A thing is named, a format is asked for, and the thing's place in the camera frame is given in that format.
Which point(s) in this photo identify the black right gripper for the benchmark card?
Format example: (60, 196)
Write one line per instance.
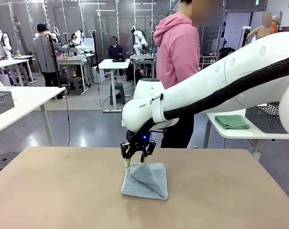
(139, 140)

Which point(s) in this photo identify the blue-grey towel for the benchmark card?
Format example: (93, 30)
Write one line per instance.
(139, 188)

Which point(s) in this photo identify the green towel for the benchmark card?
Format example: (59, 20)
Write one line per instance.
(231, 122)

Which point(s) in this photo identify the grey plastic lattice basket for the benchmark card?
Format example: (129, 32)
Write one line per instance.
(2, 102)
(261, 117)

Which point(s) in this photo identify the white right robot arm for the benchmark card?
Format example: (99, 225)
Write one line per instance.
(206, 81)

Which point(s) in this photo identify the grey step stool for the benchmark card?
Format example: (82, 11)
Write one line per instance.
(117, 93)
(73, 84)

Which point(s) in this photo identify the computer tower with coloured fans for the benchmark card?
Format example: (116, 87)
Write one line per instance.
(140, 74)

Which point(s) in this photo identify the white standing desk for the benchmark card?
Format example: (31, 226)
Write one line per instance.
(113, 65)

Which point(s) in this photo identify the white table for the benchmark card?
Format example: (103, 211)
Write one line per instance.
(230, 134)
(27, 100)

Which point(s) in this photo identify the white robot workbench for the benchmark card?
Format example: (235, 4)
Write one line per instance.
(142, 57)

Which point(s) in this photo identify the black desk device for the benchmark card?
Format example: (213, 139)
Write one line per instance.
(119, 59)

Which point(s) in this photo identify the seated person in dark jacket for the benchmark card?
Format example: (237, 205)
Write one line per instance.
(115, 51)

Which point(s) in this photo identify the person in pink hoodie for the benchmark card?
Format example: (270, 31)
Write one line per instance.
(177, 47)

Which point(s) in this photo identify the grey background workbench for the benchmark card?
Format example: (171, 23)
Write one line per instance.
(72, 60)

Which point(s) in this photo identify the black tripod pole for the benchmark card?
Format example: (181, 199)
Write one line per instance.
(94, 47)
(54, 59)

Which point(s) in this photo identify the low shoe shelf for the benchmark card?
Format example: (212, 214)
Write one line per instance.
(207, 60)

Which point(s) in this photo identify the black bags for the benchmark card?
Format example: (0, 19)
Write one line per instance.
(226, 51)

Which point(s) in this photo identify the person in grey jacket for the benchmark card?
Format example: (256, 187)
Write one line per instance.
(44, 55)

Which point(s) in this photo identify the cup with yellow drink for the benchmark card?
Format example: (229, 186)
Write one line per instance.
(18, 53)

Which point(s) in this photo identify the white background workbench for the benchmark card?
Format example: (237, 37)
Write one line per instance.
(8, 62)

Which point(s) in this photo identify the black stand with white head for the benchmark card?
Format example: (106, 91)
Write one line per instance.
(246, 28)

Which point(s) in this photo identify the beige mannequin with dark trousers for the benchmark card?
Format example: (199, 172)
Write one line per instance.
(262, 31)

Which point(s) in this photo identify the mannequin with orange shirt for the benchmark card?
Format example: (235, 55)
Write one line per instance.
(275, 21)

